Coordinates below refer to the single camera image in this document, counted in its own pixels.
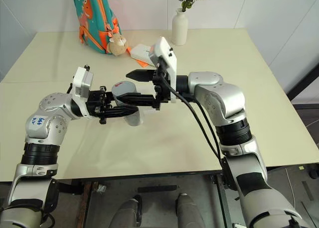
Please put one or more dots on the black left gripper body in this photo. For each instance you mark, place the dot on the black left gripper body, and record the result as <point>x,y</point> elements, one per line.
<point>96,101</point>

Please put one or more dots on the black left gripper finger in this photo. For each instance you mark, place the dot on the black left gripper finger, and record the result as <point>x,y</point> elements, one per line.
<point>119,112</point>

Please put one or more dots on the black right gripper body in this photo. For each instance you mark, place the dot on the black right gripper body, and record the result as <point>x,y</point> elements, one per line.
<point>162,88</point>

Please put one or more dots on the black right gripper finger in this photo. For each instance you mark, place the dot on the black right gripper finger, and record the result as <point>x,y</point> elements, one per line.
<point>142,75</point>
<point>139,100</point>

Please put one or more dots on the grey cylindrical jar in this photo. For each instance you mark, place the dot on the grey cylindrical jar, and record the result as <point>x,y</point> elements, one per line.
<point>133,119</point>

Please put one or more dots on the grey jar lid red print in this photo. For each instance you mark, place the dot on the grey jar lid red print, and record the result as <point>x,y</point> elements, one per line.
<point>123,87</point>

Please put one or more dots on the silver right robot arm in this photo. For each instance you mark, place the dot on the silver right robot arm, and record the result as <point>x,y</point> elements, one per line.
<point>224,96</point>

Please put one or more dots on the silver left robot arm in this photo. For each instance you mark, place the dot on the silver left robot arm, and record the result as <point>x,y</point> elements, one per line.
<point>47,118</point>

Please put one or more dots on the white flat box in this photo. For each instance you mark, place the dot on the white flat box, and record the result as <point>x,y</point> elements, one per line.
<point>140,52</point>

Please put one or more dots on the orange flat sheet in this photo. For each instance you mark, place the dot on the orange flat sheet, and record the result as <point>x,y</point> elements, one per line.
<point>142,63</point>

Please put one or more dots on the brown plush toy pendant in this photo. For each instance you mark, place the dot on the brown plush toy pendant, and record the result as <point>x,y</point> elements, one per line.
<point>117,45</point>

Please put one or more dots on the white ceramic vase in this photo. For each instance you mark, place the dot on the white ceramic vase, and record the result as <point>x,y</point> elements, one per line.
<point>179,27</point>

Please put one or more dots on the teal orange dinosaur backpack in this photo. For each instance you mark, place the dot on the teal orange dinosaur backpack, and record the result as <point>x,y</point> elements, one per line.
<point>92,19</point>

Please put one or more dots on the black flat bar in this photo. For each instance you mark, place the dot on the black flat bar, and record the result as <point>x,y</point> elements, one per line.
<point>157,189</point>

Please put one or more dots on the pink flowers green stems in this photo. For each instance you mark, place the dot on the pink flowers green stems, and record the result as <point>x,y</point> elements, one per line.
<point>185,0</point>

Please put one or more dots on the dark rounded grey shape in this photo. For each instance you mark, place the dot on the dark rounded grey shape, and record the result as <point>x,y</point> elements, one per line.
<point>188,210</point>
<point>128,211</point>

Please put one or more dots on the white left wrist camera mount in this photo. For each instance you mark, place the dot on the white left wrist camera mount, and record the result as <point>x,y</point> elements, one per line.
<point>83,82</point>

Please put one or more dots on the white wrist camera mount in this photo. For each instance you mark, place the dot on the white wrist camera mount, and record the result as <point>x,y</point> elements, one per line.
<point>83,82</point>
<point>167,56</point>

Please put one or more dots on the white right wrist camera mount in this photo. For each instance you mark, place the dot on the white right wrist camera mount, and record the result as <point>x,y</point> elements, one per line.
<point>167,56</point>

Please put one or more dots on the rusty brown post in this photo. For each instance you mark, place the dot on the rusty brown post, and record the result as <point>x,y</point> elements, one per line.
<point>83,205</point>

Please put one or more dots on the black table frame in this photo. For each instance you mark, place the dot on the black table frame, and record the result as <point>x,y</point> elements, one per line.
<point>219,188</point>

